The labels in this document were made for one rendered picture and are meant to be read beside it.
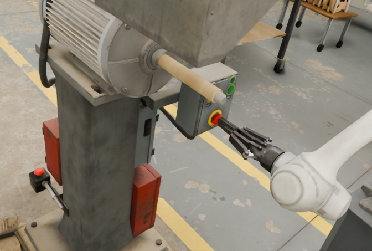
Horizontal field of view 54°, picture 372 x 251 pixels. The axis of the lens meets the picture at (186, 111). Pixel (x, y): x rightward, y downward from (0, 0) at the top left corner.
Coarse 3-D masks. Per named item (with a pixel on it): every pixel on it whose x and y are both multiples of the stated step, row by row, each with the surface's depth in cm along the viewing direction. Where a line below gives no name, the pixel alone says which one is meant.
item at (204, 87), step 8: (168, 56) 85; (160, 64) 84; (168, 64) 83; (176, 64) 82; (176, 72) 81; (184, 72) 80; (192, 72) 79; (184, 80) 80; (192, 80) 78; (200, 80) 77; (192, 88) 79; (200, 88) 76; (208, 88) 75; (216, 88) 75; (208, 96) 75
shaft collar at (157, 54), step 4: (156, 52) 85; (160, 52) 84; (164, 52) 85; (168, 52) 86; (152, 56) 85; (156, 56) 84; (160, 56) 84; (152, 60) 85; (156, 60) 84; (156, 64) 85; (160, 68) 86
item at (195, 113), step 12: (204, 72) 112; (216, 72) 114; (228, 72) 115; (216, 84) 110; (228, 84) 114; (180, 96) 116; (192, 96) 111; (228, 96) 118; (180, 108) 117; (192, 108) 113; (204, 108) 112; (216, 108) 116; (228, 108) 122; (180, 120) 119; (192, 120) 115; (204, 120) 115; (192, 132) 117
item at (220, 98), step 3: (216, 93) 74; (219, 93) 74; (222, 93) 75; (216, 96) 74; (219, 96) 74; (222, 96) 74; (225, 96) 74; (213, 99) 75; (216, 99) 74; (219, 99) 74; (222, 99) 74; (225, 99) 75; (216, 102) 75; (219, 102) 74; (222, 102) 74
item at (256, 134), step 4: (244, 128) 114; (248, 128) 114; (248, 132) 115; (252, 132) 113; (256, 132) 113; (256, 136) 112; (260, 136) 111; (264, 136) 112; (264, 140) 111; (268, 140) 111
